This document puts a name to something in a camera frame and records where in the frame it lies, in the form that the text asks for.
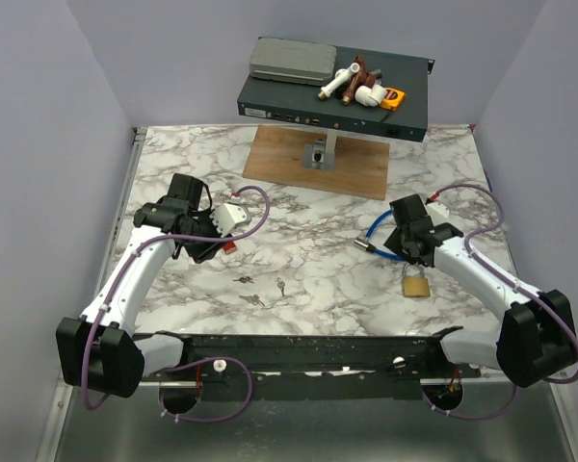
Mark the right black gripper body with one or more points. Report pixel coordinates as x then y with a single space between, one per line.
397 243

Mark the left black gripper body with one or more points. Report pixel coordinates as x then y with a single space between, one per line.
200 250

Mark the brass padlock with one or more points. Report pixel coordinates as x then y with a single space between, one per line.
415 284

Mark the blue cable lock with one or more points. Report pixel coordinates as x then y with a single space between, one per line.
364 240

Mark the wooden base board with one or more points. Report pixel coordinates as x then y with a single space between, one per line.
281 155

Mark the red cable padlock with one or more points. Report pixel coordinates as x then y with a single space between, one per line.
229 248

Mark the white pvc elbow fitting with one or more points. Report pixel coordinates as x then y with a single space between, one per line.
370 96

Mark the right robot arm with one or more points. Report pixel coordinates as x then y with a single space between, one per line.
535 336

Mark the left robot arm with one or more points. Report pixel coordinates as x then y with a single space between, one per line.
99 342

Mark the silver key set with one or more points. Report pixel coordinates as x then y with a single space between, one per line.
253 300

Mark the yellow tape measure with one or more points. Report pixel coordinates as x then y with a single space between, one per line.
393 99

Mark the brown pipe fitting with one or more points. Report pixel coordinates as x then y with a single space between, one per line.
363 77

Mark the dark grey pipe piece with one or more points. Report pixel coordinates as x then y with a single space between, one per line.
376 73

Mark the white pvc pipe fitting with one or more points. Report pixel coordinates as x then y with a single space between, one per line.
341 77

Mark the grey plastic tool case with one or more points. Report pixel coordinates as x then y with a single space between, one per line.
292 61

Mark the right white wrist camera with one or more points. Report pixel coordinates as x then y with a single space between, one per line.
438 212

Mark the metal bracket with lock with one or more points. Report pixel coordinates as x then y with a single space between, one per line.
318 156

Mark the black mounting base plate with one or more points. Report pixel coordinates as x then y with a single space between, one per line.
227 367

